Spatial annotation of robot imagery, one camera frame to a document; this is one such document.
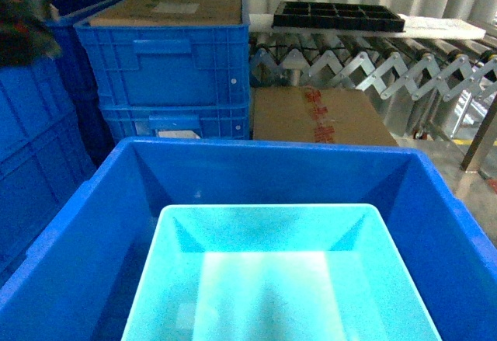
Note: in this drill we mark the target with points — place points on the brown cardboard box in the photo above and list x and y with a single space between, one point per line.
323 116

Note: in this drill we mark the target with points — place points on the black compartment tray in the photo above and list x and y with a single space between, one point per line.
337 16

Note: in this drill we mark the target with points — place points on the expandable roller conveyor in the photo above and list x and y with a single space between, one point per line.
422 88

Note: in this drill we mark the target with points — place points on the turquoise plastic bin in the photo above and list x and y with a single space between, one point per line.
276 272

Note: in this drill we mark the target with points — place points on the lower stacked blue crate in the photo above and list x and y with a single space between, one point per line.
207 122

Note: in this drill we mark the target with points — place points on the white foam board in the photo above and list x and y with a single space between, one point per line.
405 27

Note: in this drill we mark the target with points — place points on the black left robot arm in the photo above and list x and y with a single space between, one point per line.
25 36

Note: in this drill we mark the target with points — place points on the large blue crate below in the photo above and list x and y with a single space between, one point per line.
80 276

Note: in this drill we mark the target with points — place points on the blue crate with cardboard lid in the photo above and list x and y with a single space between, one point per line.
169 52

